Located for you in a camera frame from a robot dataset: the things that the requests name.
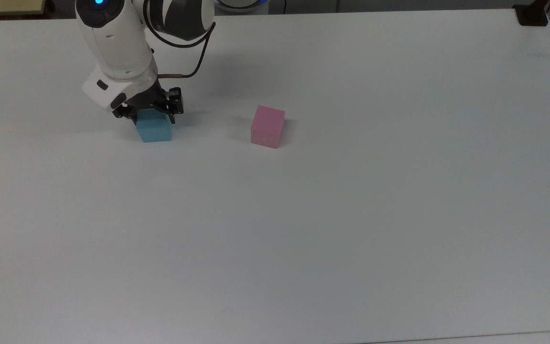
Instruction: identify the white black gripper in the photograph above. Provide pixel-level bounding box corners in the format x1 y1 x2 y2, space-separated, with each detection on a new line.
81 65 184 126

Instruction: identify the blue foam cube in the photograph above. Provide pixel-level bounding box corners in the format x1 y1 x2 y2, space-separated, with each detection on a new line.
136 108 173 143

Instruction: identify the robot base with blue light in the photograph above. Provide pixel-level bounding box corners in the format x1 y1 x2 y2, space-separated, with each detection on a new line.
214 0 271 14

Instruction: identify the pink foam cube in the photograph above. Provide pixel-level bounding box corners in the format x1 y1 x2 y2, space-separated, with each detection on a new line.
250 105 286 150

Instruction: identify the yellow wooden panel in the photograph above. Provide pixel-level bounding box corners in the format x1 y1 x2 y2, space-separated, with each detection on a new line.
0 0 47 18

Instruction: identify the black corner clamp base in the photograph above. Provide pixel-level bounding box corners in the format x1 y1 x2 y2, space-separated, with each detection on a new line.
513 0 550 27

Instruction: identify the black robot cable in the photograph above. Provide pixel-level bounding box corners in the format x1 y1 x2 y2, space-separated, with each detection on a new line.
142 0 217 80

